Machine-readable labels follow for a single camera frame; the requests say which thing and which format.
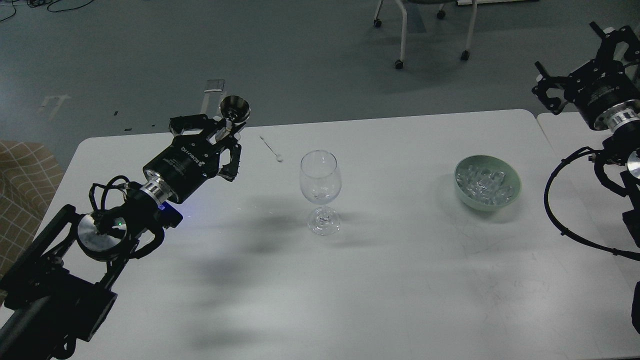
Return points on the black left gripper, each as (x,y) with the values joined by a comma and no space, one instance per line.
(190,160)

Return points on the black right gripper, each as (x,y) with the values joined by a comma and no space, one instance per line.
(600,89)

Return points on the steel cocktail jigger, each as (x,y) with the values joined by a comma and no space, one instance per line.
(235,111)

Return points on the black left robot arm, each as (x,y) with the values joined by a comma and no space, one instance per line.
(61,289)

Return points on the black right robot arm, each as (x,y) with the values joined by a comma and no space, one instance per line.
(616,166)

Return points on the clear wine glass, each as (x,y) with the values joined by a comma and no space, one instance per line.
(320,182)

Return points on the pile of ice cubes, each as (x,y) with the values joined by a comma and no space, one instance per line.
(484,185)

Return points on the green bowl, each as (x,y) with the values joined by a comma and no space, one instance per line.
(494,163)

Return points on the beige checkered sofa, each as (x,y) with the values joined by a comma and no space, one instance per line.
(29,178)

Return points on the white rolling chair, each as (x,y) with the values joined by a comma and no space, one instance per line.
(412,22)

